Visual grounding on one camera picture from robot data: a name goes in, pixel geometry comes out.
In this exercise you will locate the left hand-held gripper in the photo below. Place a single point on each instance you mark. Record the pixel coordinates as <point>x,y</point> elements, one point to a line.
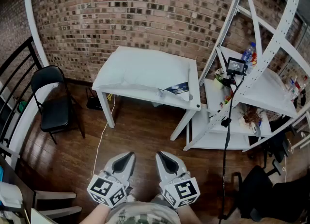
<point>106,189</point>

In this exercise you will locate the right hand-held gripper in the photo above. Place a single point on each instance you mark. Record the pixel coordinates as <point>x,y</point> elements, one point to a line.
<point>181,191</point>

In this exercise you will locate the white pillow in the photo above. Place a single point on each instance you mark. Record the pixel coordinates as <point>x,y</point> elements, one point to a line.
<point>145,70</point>

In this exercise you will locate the person's left forearm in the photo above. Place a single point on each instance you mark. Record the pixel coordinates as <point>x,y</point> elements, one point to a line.
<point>97,214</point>

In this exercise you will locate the person's right forearm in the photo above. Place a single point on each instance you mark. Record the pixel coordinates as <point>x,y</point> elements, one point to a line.
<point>187,215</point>

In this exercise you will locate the person's white shoe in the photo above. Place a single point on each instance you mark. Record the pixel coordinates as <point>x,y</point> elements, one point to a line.
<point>131,197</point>

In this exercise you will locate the person's printed beige shirt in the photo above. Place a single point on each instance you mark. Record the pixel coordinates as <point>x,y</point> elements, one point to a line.
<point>143,214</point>

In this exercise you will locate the white table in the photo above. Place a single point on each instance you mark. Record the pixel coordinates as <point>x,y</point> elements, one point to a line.
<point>193,92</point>

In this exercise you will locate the white wooden chair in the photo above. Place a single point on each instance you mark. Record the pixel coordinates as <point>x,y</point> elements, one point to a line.
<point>55,196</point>

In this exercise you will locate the black folding chair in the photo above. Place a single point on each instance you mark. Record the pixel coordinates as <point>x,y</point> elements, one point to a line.
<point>54,114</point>

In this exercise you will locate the red flower bunch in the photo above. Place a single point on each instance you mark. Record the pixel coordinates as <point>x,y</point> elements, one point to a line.
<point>226,100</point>

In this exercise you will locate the brown dried plant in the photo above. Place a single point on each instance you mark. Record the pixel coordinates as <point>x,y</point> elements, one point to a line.
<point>252,116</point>

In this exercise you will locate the white flowers in vase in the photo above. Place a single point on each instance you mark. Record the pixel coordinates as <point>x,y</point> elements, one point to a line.
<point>220,76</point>

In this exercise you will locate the black office chair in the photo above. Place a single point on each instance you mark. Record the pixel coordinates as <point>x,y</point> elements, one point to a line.
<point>273,194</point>

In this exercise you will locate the white metal shelf rack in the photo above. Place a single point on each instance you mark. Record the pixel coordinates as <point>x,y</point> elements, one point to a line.
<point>268,84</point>

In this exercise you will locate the blue label water bottle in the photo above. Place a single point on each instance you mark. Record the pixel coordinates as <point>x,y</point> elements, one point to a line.
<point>248,53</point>

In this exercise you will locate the black metal railing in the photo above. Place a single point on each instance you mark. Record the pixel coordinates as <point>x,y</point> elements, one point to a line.
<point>14,70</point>

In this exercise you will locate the white pole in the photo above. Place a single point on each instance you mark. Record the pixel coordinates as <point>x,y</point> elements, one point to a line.
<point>30,19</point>

